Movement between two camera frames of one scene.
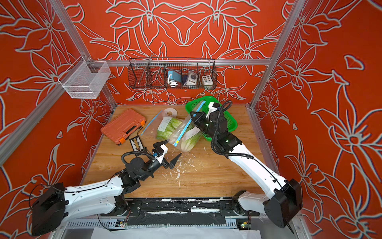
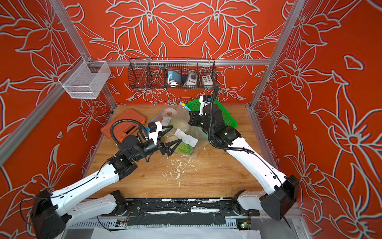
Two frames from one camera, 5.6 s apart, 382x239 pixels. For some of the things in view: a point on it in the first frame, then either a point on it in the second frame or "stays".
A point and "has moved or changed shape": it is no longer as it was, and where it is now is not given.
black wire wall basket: x=165 y=73 stays
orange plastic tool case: x=119 y=130 stays
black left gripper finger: x=174 y=161 → x=174 y=145
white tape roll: x=169 y=112 stays
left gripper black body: x=151 y=166 → x=148 y=148
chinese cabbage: x=191 y=136 has moved or changed shape
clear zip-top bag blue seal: x=185 y=135 has moved or changed shape
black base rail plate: x=180 y=212 stays
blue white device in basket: x=173 y=78 stays
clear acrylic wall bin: x=85 y=79 stays
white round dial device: x=191 y=81 stays
